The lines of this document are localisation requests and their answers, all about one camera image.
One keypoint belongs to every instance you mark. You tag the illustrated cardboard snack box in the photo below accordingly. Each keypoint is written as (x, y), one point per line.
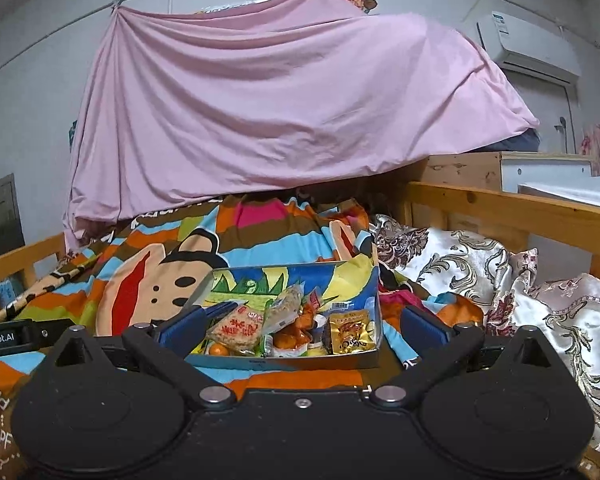
(345, 285)

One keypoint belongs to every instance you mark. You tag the pink draped sheet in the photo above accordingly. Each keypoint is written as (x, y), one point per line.
(276, 94)

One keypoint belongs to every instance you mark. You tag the orange red snack packet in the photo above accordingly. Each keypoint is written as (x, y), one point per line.
(306, 330)

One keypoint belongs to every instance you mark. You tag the colourful cartoon monkey blanket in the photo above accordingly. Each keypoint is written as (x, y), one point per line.
(146, 269)

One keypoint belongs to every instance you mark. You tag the gold foil snack packet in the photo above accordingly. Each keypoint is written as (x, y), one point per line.
(351, 332)

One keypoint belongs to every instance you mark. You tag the floral satin quilt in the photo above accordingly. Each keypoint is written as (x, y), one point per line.
(502, 292)

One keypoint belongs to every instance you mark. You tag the mixed nut bar packet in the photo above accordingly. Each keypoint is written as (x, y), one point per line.
(284, 309)

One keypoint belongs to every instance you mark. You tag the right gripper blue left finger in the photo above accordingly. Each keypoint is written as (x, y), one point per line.
(182, 333)

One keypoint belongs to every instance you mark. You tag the white wall air conditioner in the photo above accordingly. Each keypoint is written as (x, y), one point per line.
(523, 47)

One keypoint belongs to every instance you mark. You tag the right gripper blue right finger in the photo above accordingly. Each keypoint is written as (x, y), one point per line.
(423, 331)

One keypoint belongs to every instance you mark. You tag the clear rice cracker packet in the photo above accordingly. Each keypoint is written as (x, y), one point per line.
(239, 331)

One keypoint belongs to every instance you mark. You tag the small orange fruit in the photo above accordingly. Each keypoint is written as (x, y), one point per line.
(216, 349)

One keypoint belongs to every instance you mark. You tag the wooden cabinet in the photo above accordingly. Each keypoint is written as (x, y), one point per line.
(498, 171)

